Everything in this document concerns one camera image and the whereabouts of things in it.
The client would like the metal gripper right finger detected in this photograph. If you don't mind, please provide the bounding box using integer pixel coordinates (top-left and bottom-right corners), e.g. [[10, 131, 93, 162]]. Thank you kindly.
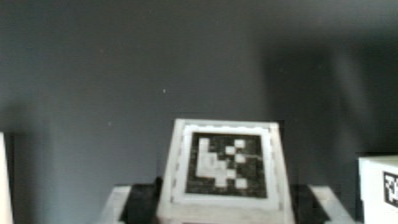
[[289, 184, 358, 224]]

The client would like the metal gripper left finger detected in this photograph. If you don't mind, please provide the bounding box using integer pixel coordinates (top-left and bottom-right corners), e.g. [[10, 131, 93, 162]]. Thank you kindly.
[[93, 177, 163, 224]]

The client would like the white leg piece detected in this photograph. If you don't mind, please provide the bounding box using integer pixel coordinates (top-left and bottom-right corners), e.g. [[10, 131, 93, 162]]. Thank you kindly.
[[358, 155, 398, 224]]

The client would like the white cube with hole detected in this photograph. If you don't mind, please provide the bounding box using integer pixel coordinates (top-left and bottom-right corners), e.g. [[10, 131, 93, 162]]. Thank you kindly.
[[156, 119, 294, 224]]

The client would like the white piece at left edge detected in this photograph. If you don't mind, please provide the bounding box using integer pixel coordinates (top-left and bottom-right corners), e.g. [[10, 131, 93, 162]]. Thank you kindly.
[[0, 132, 13, 224]]

